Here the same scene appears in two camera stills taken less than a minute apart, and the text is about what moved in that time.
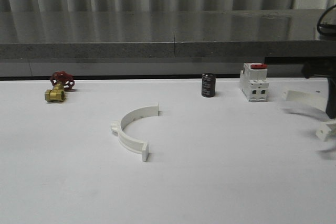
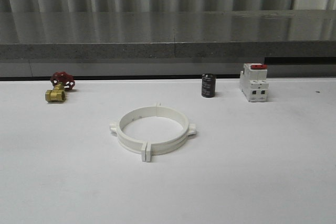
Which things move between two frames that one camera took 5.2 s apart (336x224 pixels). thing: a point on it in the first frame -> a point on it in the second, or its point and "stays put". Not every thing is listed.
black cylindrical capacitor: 208,82 stays put
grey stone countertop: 163,34 stays put
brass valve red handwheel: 61,81 stays put
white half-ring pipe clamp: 313,106 -> 172,144
